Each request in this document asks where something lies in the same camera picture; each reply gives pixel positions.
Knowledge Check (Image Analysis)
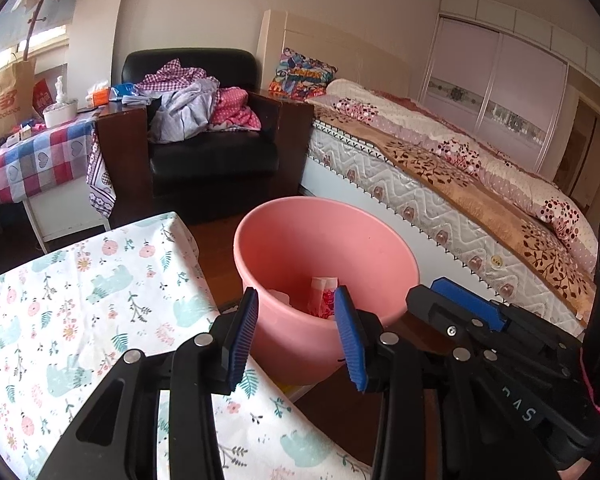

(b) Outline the white paper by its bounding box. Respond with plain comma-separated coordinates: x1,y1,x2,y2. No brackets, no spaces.
267,287,296,308

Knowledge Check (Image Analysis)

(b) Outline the pink plastic bucket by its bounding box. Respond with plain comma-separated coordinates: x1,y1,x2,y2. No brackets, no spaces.
233,196,421,386

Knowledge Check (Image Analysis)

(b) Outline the blue packet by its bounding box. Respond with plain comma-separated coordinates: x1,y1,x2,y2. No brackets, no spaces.
111,82,143,106

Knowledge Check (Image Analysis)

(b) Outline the pink floral quilt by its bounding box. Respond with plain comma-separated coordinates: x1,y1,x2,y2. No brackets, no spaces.
325,78,598,271

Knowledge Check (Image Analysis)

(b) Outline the white wrapper pink red print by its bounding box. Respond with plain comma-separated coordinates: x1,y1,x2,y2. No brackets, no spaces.
307,276,340,320

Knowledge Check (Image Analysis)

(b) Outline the pink dotted garment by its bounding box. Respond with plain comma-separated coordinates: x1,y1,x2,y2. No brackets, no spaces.
207,87,263,132

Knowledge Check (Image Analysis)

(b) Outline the pink checked garment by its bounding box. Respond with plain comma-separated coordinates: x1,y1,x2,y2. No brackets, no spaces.
137,59,211,98

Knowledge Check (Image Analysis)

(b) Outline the wardrobe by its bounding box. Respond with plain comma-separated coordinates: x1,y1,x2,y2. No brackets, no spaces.
417,0,600,221

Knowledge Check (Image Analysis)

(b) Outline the colourful printed pillow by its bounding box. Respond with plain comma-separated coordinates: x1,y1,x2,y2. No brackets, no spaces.
268,47,340,101

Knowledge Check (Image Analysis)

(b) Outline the red card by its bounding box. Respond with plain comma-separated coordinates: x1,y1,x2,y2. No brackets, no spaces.
32,78,53,116

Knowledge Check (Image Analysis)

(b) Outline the white cabinet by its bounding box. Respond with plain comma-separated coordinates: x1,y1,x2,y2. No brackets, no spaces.
22,180,111,253

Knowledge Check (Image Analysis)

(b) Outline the black armchair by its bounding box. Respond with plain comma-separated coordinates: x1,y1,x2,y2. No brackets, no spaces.
121,48,315,221

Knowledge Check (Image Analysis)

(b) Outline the pink cord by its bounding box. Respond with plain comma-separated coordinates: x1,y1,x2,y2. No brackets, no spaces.
579,350,600,423

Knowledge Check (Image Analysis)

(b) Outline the pale striped shirt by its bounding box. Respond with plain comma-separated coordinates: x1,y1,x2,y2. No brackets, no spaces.
147,76,221,143

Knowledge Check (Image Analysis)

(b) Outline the brown floral blanket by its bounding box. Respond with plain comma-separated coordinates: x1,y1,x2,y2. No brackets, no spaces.
312,105,598,306

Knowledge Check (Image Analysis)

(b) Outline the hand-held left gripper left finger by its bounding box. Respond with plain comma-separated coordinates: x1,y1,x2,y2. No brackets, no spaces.
37,286,260,480

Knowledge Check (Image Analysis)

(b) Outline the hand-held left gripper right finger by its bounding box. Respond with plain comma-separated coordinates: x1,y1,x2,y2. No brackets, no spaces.
333,285,541,480

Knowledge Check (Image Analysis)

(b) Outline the small white box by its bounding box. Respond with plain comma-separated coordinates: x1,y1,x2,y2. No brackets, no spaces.
10,122,46,148

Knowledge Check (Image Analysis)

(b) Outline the orange tissue box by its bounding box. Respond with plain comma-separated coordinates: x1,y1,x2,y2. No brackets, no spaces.
85,82,112,107

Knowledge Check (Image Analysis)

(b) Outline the wooden pole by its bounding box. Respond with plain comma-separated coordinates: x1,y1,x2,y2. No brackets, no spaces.
22,0,61,61

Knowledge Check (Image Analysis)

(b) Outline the dark wooden side table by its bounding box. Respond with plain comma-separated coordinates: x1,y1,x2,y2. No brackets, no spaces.
92,100,153,228

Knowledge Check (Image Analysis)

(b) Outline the white bowl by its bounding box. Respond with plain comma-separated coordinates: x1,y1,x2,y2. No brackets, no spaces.
43,99,79,128

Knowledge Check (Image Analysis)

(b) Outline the beige headboard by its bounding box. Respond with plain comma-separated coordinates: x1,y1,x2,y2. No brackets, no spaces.
256,9,413,106

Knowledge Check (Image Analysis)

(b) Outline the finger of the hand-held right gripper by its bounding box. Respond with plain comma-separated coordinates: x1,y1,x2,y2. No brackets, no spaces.
405,285,481,346
429,278,511,333

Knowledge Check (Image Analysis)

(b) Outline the purple patterned cloth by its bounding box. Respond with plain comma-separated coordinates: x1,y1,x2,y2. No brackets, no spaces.
86,135,118,218

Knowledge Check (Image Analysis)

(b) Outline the checked tablecloth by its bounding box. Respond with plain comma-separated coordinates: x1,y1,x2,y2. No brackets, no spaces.
0,110,101,206

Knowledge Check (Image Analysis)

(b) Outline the brown paper bag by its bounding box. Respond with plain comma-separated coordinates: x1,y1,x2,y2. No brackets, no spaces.
0,57,37,143

